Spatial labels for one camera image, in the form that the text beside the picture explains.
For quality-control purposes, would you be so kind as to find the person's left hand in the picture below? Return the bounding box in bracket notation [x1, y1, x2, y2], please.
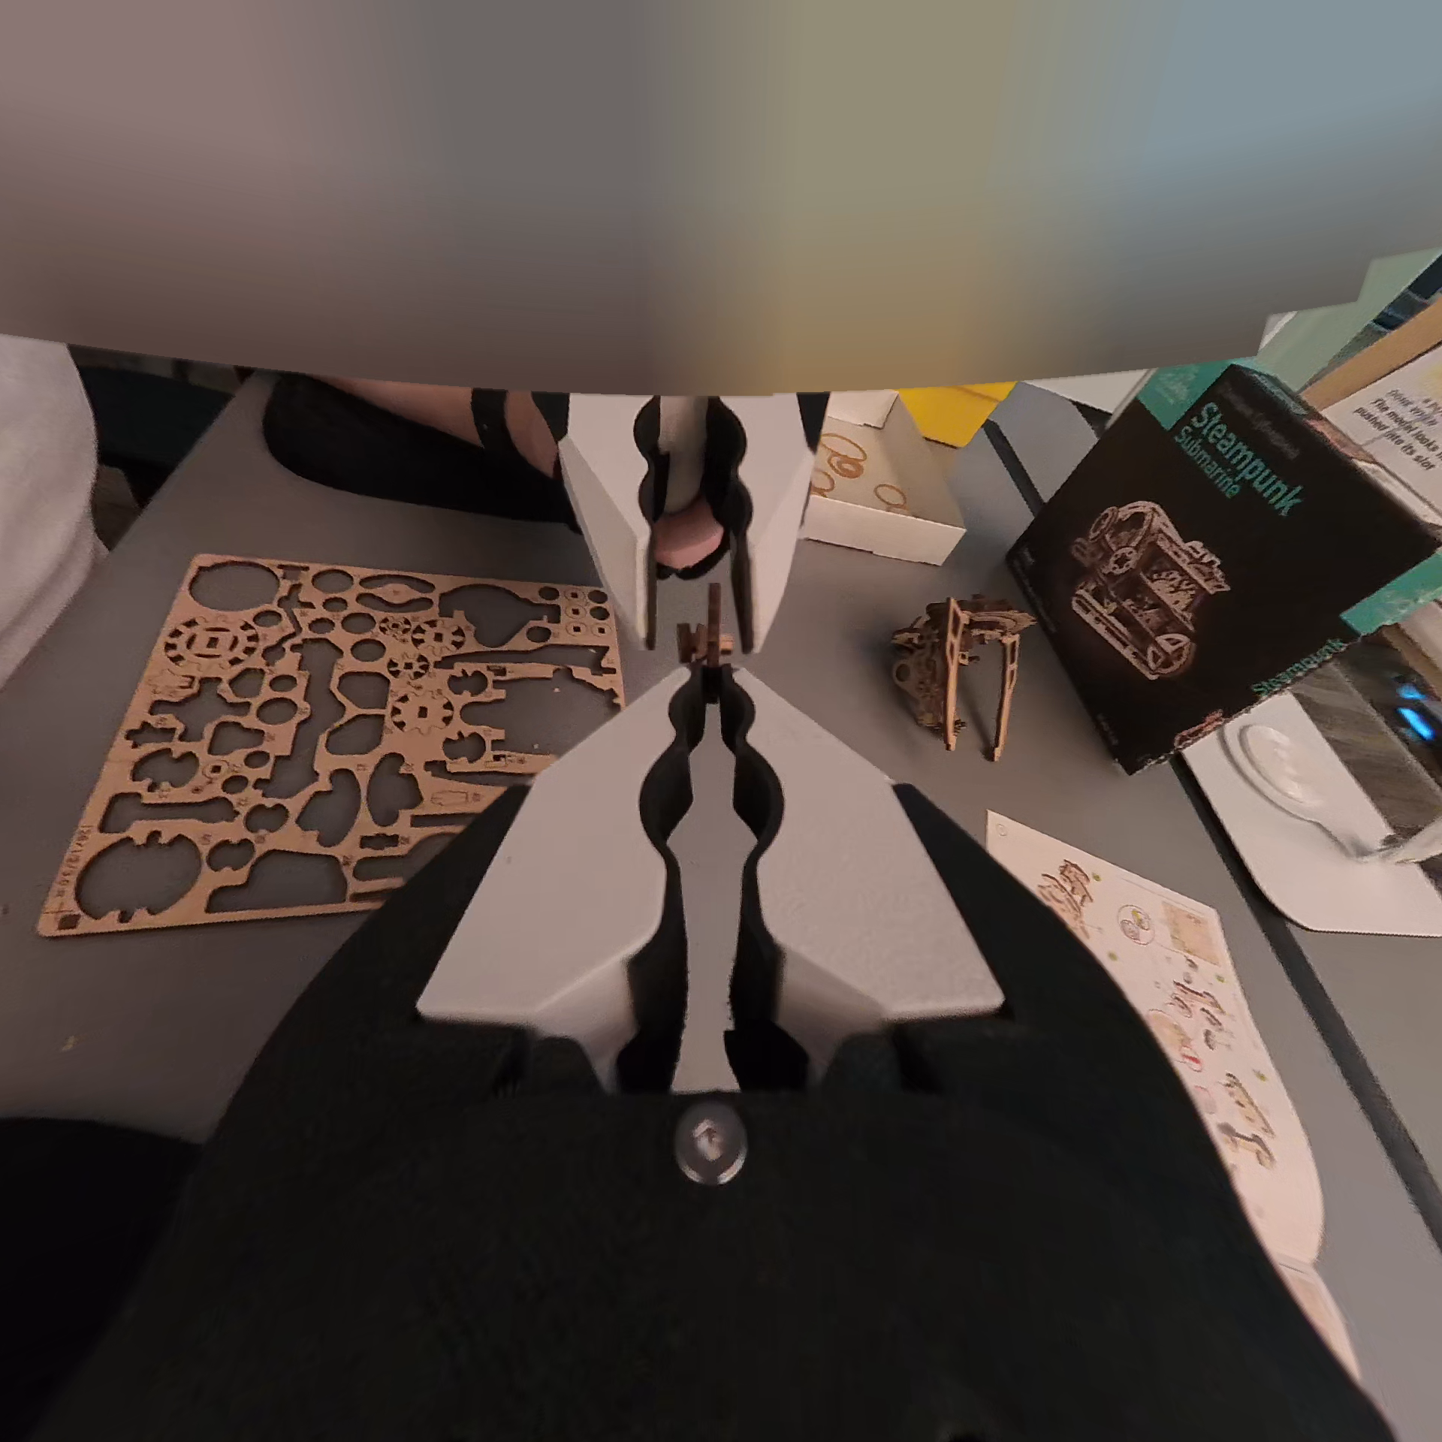
[656, 505, 724, 577]

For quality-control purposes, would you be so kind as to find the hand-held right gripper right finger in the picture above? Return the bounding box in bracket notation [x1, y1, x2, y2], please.
[719, 665, 1006, 1094]

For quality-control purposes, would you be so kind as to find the yellow plastic bin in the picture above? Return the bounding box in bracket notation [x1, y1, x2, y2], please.
[898, 382, 1021, 444]

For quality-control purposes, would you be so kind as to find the open instruction booklet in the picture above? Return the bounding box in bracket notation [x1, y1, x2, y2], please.
[985, 809, 1365, 1410]

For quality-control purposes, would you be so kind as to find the person's white shirt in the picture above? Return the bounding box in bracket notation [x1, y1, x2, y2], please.
[0, 332, 110, 689]

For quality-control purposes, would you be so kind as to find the partly built wooden model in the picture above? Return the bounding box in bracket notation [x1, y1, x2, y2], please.
[889, 595, 1039, 763]

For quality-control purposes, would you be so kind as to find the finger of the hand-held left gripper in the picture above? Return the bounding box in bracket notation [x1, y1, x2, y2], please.
[716, 392, 833, 658]
[554, 392, 666, 653]

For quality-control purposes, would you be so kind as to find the wooden gear with axle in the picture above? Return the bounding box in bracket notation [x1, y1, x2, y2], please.
[692, 583, 740, 706]

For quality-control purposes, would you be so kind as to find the black model kit box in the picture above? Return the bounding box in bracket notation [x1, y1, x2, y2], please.
[1004, 361, 1442, 777]

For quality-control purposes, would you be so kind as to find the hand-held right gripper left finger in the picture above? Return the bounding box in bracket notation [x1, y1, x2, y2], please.
[414, 665, 694, 1094]

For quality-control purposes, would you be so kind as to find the laser-cut plywood parts sheet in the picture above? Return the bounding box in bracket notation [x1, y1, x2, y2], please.
[36, 553, 627, 940]

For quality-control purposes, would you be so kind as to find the white cardboard box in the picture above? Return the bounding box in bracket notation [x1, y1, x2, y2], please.
[805, 389, 970, 567]

